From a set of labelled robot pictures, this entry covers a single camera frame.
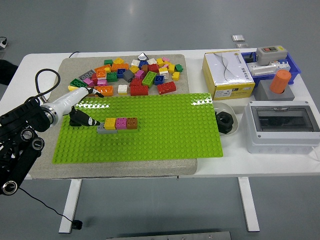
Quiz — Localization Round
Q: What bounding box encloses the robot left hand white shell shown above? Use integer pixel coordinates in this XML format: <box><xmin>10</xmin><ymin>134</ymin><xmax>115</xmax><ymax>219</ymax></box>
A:
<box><xmin>51</xmin><ymin>86</ymin><xmax>105</xmax><ymax>128</ymax></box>

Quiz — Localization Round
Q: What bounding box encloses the black square building brick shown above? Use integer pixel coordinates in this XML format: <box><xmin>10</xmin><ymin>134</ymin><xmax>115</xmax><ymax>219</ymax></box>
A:
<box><xmin>69</xmin><ymin>115</ymin><xmax>82</xmax><ymax>128</ymax></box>

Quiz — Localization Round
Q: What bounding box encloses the yellow square building brick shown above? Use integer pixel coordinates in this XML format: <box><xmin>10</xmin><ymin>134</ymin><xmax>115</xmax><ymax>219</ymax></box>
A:
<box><xmin>104</xmin><ymin>117</ymin><xmax>117</xmax><ymax>131</ymax></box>

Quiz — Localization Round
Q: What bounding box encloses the dark green long brick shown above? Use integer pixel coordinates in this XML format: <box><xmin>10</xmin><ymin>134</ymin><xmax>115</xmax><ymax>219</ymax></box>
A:
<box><xmin>69</xmin><ymin>78</ymin><xmax>89</xmax><ymax>89</ymax></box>

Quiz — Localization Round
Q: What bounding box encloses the grey flat long brick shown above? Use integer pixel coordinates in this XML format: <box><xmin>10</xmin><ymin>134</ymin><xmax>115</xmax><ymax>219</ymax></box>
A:
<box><xmin>78</xmin><ymin>69</ymin><xmax>97</xmax><ymax>81</ymax></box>

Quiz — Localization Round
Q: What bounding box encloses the orange long building brick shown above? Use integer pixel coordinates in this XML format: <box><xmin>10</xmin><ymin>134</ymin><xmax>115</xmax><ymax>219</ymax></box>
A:
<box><xmin>111</xmin><ymin>63</ymin><xmax>130</xmax><ymax>73</ymax></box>
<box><xmin>94</xmin><ymin>85</ymin><xmax>115</xmax><ymax>98</ymax></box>

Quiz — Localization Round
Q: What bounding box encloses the light grey long brick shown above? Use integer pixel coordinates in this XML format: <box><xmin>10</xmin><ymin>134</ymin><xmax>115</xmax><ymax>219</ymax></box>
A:
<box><xmin>96</xmin><ymin>123</ymin><xmax>118</xmax><ymax>135</ymax></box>

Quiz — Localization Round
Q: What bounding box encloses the pink square building brick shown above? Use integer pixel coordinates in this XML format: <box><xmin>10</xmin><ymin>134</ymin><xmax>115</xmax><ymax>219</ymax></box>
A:
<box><xmin>115</xmin><ymin>117</ymin><xmax>128</xmax><ymax>130</ymax></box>

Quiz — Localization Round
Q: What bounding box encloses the dark grey building brick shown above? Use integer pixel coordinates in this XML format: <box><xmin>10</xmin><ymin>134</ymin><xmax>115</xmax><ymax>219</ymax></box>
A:
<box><xmin>122</xmin><ymin>69</ymin><xmax>136</xmax><ymax>83</ymax></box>

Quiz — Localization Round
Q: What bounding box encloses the brown square building brick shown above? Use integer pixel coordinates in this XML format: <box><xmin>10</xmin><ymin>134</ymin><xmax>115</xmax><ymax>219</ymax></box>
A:
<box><xmin>126</xmin><ymin>117</ymin><xmax>139</xmax><ymax>130</ymax></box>

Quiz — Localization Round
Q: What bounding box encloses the red long building brick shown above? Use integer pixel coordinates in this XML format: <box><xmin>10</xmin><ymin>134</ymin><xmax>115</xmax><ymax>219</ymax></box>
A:
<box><xmin>156</xmin><ymin>81</ymin><xmax>177</xmax><ymax>96</ymax></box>
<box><xmin>129</xmin><ymin>85</ymin><xmax>149</xmax><ymax>97</ymax></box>

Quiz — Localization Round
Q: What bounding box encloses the lime green long brick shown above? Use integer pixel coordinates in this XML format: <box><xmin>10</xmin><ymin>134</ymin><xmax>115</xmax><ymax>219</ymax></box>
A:
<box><xmin>141</xmin><ymin>70</ymin><xmax>158</xmax><ymax>88</ymax></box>

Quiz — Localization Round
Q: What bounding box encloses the lime green studded baseplate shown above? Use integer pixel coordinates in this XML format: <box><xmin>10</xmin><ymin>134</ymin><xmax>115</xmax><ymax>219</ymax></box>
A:
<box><xmin>51</xmin><ymin>92</ymin><xmax>224</xmax><ymax>165</ymax></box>

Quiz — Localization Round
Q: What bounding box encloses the person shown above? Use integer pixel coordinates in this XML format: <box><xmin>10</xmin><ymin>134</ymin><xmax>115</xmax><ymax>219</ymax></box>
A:
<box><xmin>0</xmin><ymin>59</ymin><xmax>19</xmax><ymax>86</ymax></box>

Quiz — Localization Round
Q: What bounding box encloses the grey-brown table mat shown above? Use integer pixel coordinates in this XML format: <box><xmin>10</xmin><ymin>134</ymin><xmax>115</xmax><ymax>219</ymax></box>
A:
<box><xmin>27</xmin><ymin>54</ymin><xmax>198</xmax><ymax>180</ymax></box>

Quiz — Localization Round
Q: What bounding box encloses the white table leg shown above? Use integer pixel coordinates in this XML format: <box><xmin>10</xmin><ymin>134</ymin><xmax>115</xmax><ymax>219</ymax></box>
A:
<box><xmin>58</xmin><ymin>178</ymin><xmax>83</xmax><ymax>234</ymax></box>
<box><xmin>237</xmin><ymin>176</ymin><xmax>261</xmax><ymax>232</ymax></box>

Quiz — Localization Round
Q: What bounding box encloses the white bowl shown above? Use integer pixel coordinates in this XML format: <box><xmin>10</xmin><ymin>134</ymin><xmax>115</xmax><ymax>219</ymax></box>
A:
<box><xmin>212</xmin><ymin>101</ymin><xmax>240</xmax><ymax>137</ymax></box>

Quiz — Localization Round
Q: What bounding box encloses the large black nut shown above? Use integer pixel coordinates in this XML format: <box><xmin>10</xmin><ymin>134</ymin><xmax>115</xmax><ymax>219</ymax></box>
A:
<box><xmin>214</xmin><ymin>111</ymin><xmax>235</xmax><ymax>135</ymax></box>

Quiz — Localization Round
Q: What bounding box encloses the yellow and white cardboard box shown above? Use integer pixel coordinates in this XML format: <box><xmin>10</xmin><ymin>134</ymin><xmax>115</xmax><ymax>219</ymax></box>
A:
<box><xmin>201</xmin><ymin>50</ymin><xmax>256</xmax><ymax>101</ymax></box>

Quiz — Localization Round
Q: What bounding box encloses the black adapter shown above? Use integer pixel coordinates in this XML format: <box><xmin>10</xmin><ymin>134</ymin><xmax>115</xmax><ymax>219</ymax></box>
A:
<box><xmin>243</xmin><ymin>52</ymin><xmax>258</xmax><ymax>63</ymax></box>

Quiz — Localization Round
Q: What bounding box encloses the grey square block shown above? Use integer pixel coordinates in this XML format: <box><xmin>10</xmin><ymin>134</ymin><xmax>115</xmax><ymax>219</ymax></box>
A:
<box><xmin>254</xmin><ymin>80</ymin><xmax>296</xmax><ymax>102</ymax></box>

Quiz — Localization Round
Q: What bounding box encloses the white terminal block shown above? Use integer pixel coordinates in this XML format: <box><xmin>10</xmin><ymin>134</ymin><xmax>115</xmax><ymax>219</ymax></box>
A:
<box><xmin>246</xmin><ymin>59</ymin><xmax>292</xmax><ymax>77</ymax></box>

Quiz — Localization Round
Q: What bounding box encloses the orange cylinder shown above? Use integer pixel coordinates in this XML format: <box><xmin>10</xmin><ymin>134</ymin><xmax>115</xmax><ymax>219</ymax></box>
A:
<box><xmin>269</xmin><ymin>69</ymin><xmax>292</xmax><ymax>95</ymax></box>

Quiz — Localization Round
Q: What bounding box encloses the blue plastic bin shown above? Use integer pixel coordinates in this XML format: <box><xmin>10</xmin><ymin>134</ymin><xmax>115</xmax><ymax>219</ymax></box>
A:
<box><xmin>241</xmin><ymin>51</ymin><xmax>302</xmax><ymax>87</ymax></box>

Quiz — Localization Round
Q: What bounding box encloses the black cord with plug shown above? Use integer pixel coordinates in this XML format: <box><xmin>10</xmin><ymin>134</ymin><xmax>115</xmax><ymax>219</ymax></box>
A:
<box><xmin>19</xmin><ymin>186</ymin><xmax>84</xmax><ymax>230</ymax></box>

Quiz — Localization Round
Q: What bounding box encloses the grey switch box red button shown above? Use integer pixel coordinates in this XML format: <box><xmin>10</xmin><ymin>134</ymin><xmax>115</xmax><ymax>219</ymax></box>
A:
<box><xmin>256</xmin><ymin>45</ymin><xmax>288</xmax><ymax>66</ymax></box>

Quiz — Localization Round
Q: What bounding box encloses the grey electrical enclosure box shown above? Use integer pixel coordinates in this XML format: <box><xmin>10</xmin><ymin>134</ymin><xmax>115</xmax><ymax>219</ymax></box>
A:
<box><xmin>241</xmin><ymin>100</ymin><xmax>320</xmax><ymax>155</ymax></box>

